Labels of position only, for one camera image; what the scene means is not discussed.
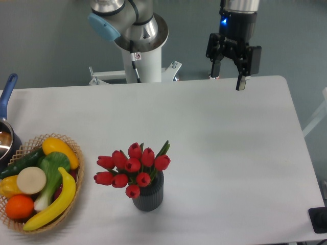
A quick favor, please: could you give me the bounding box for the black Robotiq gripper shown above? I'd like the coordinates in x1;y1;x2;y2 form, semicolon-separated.
205;9;262;91

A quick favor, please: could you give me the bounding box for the red tulip bouquet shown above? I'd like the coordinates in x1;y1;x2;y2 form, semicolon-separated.
94;141;171;199

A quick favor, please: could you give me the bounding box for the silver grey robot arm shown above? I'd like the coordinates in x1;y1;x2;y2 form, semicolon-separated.
88;1;262;90

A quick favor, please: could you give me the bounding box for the dark grey ribbed vase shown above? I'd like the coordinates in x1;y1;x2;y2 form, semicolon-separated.
133;171;164;212

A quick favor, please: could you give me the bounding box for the black device at table edge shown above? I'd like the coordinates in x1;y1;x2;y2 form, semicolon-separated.
308;207;327;234

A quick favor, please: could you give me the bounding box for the dark red vegetable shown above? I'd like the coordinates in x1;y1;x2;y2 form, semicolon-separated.
53;169;77;201

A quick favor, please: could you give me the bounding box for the yellow squash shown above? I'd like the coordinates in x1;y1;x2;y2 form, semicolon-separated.
42;137;79;169

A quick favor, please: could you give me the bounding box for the yellow banana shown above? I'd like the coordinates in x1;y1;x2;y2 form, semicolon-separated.
23;167;76;232

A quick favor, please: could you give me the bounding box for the green bok choy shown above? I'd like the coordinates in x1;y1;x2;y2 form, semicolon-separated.
34;152;71;212

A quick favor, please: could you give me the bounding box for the green cucumber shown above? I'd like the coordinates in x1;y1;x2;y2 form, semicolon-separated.
1;148;45;180

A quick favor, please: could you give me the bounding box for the woven wicker basket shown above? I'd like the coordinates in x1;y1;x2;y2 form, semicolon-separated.
1;133;84;234

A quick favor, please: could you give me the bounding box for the beige round disc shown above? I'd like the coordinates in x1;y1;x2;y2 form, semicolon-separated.
16;167;46;194

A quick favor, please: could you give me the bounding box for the yellow bell pepper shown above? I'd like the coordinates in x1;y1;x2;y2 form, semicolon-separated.
0;175;23;198

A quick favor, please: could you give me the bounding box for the orange fruit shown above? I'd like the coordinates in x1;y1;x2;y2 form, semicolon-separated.
5;194;34;219

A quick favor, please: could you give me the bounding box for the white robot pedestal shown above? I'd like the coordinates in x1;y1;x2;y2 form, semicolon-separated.
89;46;182;85

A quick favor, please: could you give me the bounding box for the black cable on pedestal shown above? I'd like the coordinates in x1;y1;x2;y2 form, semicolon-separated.
129;40;142;84

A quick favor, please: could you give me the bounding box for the white frame at right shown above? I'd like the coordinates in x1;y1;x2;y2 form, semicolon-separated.
302;88;326;137

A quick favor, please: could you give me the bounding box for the blue handled saucepan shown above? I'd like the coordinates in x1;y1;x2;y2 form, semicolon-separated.
1;73;21;172

